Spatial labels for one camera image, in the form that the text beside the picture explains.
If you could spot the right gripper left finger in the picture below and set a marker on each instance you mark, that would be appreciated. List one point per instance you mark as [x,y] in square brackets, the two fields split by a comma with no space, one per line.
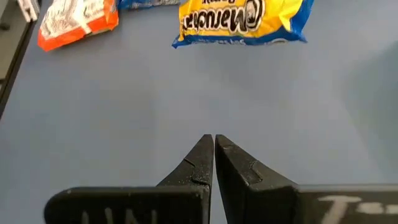
[140,205]

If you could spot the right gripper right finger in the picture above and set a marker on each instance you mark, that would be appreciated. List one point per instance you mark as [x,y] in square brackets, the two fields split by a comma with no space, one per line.
[264,202]

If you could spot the blue ramen noodle packet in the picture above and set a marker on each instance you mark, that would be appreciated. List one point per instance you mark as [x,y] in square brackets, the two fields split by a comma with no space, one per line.
[242,21]
[146,3]

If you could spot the orange ramen noodle packet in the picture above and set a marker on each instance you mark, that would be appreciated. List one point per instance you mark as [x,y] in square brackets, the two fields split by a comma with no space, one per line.
[71,21]

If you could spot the black table frame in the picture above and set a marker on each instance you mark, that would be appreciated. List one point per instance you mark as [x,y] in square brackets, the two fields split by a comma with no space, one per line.
[12,46]

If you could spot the white plastic bracket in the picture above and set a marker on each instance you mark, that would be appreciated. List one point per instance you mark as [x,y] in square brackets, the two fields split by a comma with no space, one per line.
[29,9]

